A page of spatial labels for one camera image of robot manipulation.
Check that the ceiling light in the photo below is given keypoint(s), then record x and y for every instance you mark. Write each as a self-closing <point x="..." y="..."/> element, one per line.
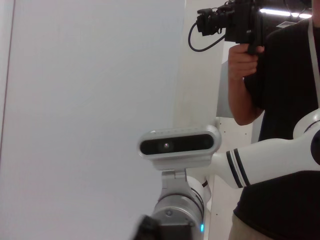
<point x="275" y="11"/>
<point x="305" y="15"/>

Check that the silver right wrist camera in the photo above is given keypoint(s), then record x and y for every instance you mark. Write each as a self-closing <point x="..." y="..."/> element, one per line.
<point x="175" y="146"/>

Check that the person forearm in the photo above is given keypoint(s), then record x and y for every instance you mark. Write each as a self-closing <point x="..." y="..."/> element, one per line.
<point x="243" y="105"/>

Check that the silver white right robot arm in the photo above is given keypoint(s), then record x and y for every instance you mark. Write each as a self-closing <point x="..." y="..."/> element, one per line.
<point x="262" y="160"/>

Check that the person in black shirt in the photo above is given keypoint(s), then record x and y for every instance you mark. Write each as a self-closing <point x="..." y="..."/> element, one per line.
<point x="287" y="75"/>

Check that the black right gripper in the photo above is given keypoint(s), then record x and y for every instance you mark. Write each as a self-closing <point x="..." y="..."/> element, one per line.
<point x="160" y="232"/>

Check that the black video camera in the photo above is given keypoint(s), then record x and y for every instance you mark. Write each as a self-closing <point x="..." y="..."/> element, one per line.
<point x="240" y="25"/>

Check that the person hand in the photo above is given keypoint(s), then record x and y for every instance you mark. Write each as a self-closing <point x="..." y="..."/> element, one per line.
<point x="241" y="62"/>

